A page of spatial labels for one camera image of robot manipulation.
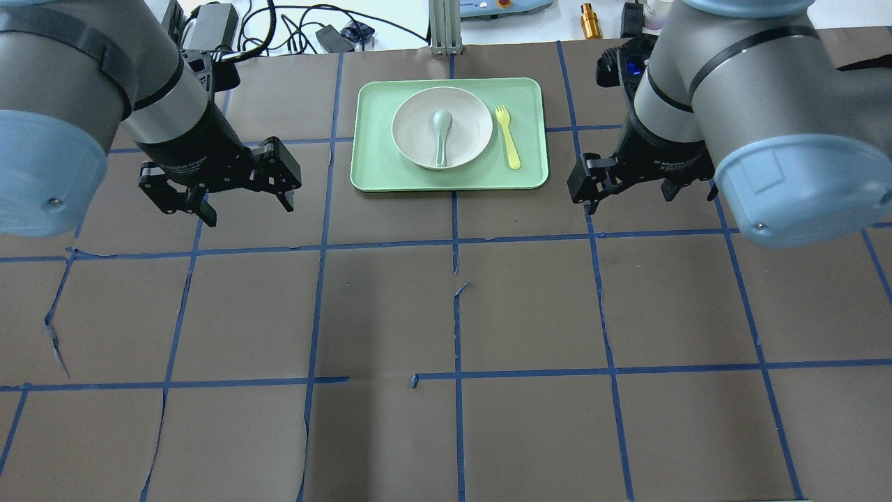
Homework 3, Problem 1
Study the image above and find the light green spoon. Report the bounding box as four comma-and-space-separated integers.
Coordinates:
433, 109, 452, 168

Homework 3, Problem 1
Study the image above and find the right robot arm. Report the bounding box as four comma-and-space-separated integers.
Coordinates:
567, 1, 891, 249

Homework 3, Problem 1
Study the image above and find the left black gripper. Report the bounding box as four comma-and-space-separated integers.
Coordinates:
132, 105, 302, 228

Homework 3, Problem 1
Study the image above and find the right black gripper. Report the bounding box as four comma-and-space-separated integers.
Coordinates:
567, 112, 716, 215

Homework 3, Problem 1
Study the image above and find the aluminium frame post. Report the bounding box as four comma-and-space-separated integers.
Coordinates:
428, 0, 464, 55

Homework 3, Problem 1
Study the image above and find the black power adapter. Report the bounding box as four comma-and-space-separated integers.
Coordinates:
181, 3, 239, 53

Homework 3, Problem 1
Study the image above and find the yellow plastic fork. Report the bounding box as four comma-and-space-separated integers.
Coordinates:
494, 105, 522, 171

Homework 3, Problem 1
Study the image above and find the light green tray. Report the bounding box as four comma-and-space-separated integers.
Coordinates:
350, 77, 549, 192

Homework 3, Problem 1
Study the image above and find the small black power brick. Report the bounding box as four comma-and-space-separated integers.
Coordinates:
315, 24, 355, 54

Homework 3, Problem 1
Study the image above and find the brass cylinder tool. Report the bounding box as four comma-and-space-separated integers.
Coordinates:
580, 2, 603, 39

